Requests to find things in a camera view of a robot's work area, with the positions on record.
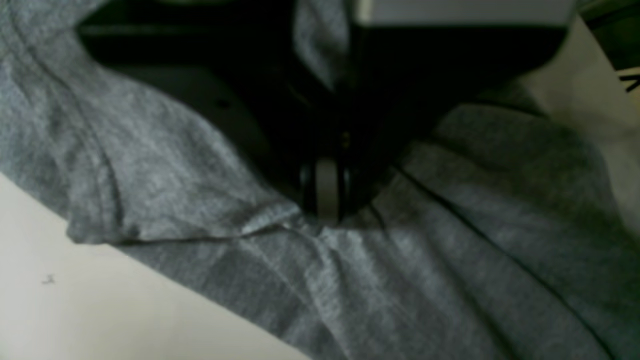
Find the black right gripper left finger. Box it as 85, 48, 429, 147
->
75, 0, 345, 221

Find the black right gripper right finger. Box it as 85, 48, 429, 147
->
340, 0, 576, 216

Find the grey T-shirt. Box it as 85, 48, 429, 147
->
1, 0, 639, 360

